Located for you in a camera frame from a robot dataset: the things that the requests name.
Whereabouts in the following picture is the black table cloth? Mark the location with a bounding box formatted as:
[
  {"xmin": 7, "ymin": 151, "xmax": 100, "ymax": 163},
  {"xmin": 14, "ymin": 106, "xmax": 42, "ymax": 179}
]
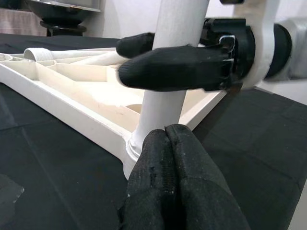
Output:
[{"xmin": 0, "ymin": 33, "xmax": 307, "ymax": 230}]

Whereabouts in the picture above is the beige cloth covered table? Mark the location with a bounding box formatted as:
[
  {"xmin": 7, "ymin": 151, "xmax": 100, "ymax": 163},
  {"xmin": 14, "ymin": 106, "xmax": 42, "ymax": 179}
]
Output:
[{"xmin": 0, "ymin": 8, "xmax": 50, "ymax": 35}]

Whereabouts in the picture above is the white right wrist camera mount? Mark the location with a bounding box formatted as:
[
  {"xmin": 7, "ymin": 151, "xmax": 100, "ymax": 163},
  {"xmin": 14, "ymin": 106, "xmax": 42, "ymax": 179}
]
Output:
[{"xmin": 234, "ymin": 0, "xmax": 276, "ymax": 91}]

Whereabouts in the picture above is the white plastic children table top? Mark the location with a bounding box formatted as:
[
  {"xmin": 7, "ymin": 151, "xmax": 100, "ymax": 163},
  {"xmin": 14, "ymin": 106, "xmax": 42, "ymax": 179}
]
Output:
[{"xmin": 0, "ymin": 46, "xmax": 228, "ymax": 181}]

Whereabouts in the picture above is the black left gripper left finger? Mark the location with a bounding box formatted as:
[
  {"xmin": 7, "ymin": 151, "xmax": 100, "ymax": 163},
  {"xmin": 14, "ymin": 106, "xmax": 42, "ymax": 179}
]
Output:
[{"xmin": 118, "ymin": 129, "xmax": 183, "ymax": 230}]

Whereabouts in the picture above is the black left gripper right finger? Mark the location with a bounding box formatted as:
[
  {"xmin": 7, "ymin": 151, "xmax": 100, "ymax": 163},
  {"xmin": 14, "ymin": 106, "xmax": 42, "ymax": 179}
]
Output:
[{"xmin": 167, "ymin": 124, "xmax": 251, "ymax": 230}]

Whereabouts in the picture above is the clear plastic wrap piece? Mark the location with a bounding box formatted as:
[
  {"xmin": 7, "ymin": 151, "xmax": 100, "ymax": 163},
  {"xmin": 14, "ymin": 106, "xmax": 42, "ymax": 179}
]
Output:
[{"xmin": 0, "ymin": 172, "xmax": 25, "ymax": 218}]

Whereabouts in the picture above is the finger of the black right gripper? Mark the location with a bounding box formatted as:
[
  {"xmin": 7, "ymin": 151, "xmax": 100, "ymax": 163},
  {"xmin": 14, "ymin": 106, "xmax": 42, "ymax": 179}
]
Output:
[
  {"xmin": 116, "ymin": 33, "xmax": 155, "ymax": 58},
  {"xmin": 119, "ymin": 45, "xmax": 235, "ymax": 92}
]

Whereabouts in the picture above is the black round bowl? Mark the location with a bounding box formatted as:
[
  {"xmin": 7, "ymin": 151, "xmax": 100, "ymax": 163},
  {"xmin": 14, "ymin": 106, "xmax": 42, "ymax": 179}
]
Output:
[{"xmin": 25, "ymin": 0, "xmax": 103, "ymax": 27}]

